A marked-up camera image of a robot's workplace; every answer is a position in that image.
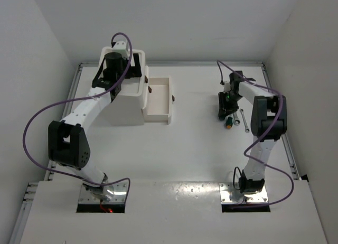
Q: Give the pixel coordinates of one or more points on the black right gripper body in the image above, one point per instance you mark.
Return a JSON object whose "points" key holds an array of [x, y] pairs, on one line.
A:
{"points": [[228, 101]]}

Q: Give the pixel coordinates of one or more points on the green orange screwdriver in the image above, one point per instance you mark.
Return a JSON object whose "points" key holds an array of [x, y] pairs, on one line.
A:
{"points": [[229, 123]]}

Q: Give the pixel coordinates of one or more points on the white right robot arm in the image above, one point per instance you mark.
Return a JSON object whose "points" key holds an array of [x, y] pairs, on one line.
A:
{"points": [[268, 123]]}

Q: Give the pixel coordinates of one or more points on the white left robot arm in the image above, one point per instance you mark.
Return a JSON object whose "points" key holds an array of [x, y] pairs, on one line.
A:
{"points": [[67, 139]]}

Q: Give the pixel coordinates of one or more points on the large ratchet wrench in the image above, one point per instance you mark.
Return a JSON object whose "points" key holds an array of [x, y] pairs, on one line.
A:
{"points": [[236, 120]]}

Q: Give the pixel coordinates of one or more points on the white drawer cabinet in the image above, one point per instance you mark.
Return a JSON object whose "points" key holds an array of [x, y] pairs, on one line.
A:
{"points": [[126, 109]]}

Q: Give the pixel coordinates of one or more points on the small combination wrench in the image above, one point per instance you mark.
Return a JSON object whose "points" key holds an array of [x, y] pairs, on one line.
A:
{"points": [[247, 130]]}

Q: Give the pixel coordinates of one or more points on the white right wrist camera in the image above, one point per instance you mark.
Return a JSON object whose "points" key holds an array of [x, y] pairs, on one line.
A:
{"points": [[227, 87]]}

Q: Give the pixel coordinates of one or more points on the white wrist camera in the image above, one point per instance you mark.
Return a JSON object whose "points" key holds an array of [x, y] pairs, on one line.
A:
{"points": [[227, 87], [120, 47]]}

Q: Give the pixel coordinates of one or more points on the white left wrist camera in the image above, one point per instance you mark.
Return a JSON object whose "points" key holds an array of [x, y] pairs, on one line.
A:
{"points": [[120, 47]]}

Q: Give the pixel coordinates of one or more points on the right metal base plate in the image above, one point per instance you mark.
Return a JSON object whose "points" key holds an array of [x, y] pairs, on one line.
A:
{"points": [[230, 196]]}

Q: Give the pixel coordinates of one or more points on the metal base plate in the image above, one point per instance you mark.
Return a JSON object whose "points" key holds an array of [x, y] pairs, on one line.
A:
{"points": [[116, 191], [230, 196]]}

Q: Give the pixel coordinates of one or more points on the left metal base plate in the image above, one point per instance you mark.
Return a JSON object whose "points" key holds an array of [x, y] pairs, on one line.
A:
{"points": [[116, 191]]}

